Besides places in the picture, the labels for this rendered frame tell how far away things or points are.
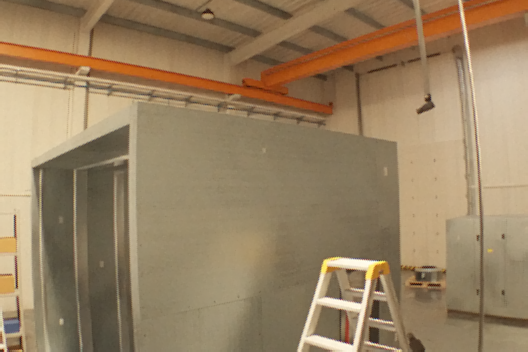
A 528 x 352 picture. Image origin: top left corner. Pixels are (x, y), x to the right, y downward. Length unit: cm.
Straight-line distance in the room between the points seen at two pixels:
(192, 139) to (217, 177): 26
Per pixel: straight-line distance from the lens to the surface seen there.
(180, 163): 211
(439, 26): 1022
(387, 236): 364
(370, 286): 220
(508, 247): 863
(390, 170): 370
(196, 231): 216
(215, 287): 227
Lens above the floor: 270
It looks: 5 degrees up
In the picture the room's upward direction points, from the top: 1 degrees counter-clockwise
